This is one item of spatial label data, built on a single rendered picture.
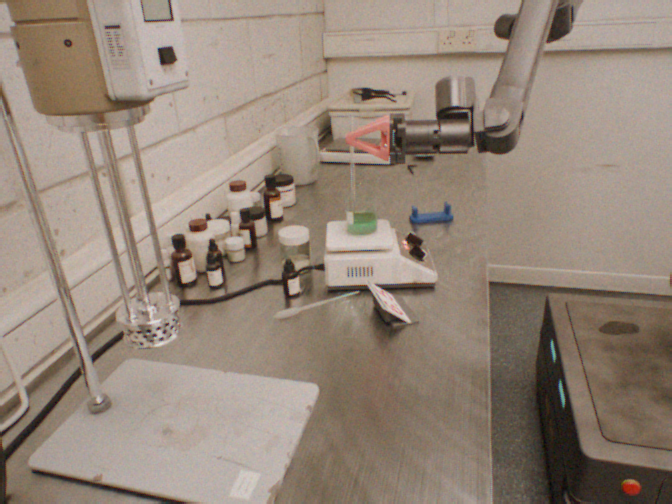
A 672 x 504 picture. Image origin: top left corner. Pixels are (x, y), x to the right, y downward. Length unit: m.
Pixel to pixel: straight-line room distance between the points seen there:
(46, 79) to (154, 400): 0.42
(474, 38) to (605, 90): 0.55
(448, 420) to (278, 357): 0.26
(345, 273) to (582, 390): 0.72
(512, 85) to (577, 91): 1.41
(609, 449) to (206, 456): 0.88
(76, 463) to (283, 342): 0.31
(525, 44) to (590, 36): 1.30
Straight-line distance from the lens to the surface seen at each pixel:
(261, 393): 0.69
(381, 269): 0.89
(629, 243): 2.53
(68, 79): 0.48
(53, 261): 0.64
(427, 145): 0.86
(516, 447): 1.71
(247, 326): 0.85
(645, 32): 2.26
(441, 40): 2.18
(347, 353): 0.76
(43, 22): 0.48
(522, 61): 0.92
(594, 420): 1.31
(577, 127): 2.32
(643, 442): 1.30
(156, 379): 0.76
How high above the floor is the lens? 1.21
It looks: 26 degrees down
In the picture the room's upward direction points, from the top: 3 degrees counter-clockwise
